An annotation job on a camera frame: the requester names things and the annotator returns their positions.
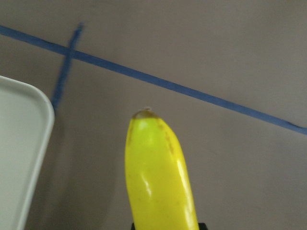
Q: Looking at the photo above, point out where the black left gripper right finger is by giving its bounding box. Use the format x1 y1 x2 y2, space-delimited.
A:
199 223 207 230

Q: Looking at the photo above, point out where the white bear tray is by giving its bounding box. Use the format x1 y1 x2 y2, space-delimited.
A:
0 76 54 230

